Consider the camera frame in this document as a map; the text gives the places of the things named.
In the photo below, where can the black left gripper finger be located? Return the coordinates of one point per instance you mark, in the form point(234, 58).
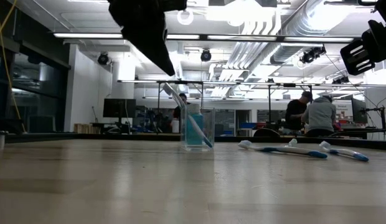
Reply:
point(152, 43)

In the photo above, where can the blue white toothbrush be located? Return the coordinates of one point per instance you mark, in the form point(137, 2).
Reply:
point(348, 152)
point(289, 150)
point(196, 128)

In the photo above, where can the teal mouthwash bottle white cap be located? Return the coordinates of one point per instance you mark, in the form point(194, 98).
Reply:
point(193, 133)

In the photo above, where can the black monitor on arm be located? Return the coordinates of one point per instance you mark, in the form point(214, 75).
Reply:
point(358, 110)

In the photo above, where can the silver ventilation ducts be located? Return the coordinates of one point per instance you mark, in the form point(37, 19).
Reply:
point(305, 18)

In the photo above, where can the person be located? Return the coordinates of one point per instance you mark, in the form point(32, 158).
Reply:
point(183, 96)
point(320, 116)
point(294, 113)

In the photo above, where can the black computer monitor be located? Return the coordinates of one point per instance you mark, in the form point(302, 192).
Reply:
point(118, 108)

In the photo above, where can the white paper roll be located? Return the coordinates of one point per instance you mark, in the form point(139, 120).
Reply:
point(175, 126)

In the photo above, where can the long overhead light bar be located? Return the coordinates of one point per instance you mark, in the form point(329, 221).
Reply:
point(242, 38)

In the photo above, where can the clear acrylic holder box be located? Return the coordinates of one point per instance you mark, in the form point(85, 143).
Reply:
point(210, 121)

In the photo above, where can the wooden crate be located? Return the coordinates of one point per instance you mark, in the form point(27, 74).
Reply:
point(87, 128)

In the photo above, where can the small white cylinder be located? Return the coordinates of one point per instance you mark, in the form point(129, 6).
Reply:
point(1, 140)

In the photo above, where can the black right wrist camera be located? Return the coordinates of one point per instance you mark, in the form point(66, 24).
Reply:
point(385, 11)

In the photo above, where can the black ceiling camera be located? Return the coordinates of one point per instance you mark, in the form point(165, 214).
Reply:
point(205, 55)
point(311, 54)
point(102, 58)

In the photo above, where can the black overhead truss frame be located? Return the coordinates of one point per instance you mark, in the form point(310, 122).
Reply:
point(211, 82)

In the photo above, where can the black aluminium table frame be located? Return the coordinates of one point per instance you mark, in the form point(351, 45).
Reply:
point(71, 136)

